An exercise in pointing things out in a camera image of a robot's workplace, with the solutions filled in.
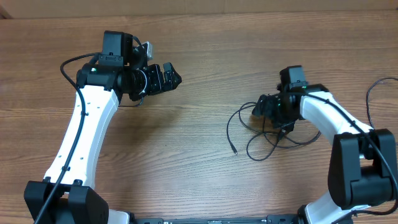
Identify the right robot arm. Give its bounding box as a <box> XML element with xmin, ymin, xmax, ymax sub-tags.
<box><xmin>252</xmin><ymin>65</ymin><xmax>397</xmax><ymax>223</ymax></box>

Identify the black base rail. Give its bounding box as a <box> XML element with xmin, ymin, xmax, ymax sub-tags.
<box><xmin>130</xmin><ymin>214</ymin><xmax>308</xmax><ymax>224</ymax></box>

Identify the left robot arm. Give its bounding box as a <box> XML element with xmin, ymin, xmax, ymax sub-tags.
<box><xmin>24</xmin><ymin>30</ymin><xmax>182</xmax><ymax>223</ymax></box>

